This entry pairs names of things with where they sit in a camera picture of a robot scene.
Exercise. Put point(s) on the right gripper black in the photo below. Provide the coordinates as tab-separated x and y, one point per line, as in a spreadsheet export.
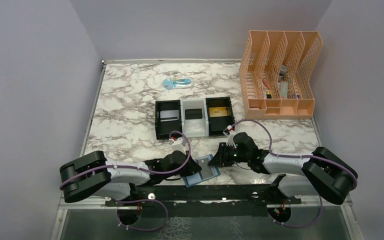
220	158

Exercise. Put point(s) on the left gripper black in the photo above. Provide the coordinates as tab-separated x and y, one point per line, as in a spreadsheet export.
193	167

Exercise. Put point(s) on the blue leather card holder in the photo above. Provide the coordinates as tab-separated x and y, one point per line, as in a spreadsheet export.
206	173

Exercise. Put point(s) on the white credit card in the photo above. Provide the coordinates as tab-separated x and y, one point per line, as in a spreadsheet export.
169	115

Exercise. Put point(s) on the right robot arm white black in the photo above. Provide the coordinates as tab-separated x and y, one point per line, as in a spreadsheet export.
320	173

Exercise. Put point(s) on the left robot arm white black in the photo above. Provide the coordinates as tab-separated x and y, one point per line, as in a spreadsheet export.
94	175

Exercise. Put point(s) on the gold card in right tray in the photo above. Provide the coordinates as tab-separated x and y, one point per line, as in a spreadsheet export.
218	112

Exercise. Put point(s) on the black card in middle tray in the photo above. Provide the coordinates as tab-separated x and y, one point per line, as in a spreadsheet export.
193	114

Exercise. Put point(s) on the black right tray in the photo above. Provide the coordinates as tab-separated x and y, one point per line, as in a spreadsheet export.
218	124

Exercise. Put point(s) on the black tray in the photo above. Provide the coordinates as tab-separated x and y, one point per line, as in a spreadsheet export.
218	124
163	129

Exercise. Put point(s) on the white middle tray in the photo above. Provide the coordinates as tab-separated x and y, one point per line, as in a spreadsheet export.
194	128

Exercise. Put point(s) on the black left tray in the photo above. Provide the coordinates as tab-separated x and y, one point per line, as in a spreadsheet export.
163	129

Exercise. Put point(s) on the blue blister pack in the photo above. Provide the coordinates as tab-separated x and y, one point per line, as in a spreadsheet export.
177	83

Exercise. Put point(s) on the grey item in organizer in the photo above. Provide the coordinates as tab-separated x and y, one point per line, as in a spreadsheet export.
283	88

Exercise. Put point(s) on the orange plastic file organizer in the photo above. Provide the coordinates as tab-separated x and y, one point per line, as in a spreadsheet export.
264	53

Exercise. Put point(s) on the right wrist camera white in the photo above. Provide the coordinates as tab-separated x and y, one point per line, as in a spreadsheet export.
229	132

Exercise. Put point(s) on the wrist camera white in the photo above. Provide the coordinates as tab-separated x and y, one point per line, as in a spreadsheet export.
229	132
179	144

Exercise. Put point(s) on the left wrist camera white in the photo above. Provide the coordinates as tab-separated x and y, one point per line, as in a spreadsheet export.
179	144

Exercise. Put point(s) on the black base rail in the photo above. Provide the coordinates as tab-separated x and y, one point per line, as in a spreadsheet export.
172	193

